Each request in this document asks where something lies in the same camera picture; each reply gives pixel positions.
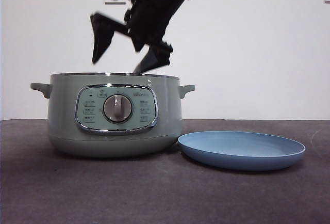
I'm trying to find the pale green electric steamer pot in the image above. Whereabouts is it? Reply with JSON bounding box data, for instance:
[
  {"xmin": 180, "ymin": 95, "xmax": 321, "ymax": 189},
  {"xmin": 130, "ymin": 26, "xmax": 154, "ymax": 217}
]
[{"xmin": 30, "ymin": 72, "xmax": 196, "ymax": 157}]

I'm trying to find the blue round plate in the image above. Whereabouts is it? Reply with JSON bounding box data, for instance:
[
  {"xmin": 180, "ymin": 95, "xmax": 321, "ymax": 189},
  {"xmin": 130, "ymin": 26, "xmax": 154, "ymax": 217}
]
[{"xmin": 177, "ymin": 130, "xmax": 306, "ymax": 171}]

